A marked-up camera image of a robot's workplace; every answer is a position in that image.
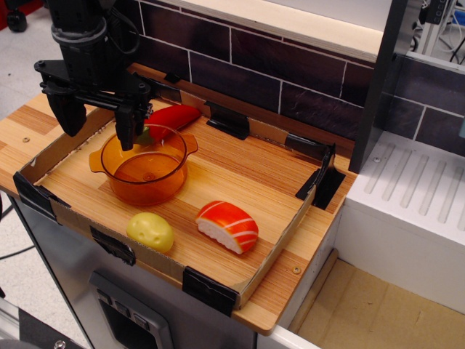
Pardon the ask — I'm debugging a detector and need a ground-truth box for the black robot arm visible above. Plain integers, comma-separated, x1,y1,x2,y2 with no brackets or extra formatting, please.
34,1,152,151

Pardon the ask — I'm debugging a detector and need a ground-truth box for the salmon nigiri sushi toy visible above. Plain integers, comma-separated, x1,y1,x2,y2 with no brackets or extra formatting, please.
195,201,259,254

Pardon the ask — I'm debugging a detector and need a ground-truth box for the cardboard fence with black tape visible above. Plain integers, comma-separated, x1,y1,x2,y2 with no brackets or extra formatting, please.
12,68,355,319

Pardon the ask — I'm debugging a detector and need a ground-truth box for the yellow toy potato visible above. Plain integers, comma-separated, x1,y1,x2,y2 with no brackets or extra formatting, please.
126,212,174,253

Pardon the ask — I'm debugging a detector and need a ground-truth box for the toy oven control panel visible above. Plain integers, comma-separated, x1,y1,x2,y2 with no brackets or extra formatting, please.
89,272,174,348

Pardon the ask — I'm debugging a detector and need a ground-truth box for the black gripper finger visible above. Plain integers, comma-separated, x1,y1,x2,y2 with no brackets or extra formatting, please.
47,95,86,137
115,105,145,151

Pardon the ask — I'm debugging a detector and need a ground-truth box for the white toy sink drainboard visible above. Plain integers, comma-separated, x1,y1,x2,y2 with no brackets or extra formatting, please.
335,132,464,312

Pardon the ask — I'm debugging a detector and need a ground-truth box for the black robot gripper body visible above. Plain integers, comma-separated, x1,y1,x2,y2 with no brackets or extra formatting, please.
34,24,152,117

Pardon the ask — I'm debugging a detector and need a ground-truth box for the dark grey vertical post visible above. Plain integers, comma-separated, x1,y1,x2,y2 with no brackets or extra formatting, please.
349,0,421,173

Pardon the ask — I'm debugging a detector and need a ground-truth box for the red toy chili pepper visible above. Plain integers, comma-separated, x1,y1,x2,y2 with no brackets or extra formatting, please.
135,105,201,145

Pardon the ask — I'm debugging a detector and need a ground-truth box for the orange transparent plastic pot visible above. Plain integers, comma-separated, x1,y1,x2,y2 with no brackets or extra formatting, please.
89,130,198,206

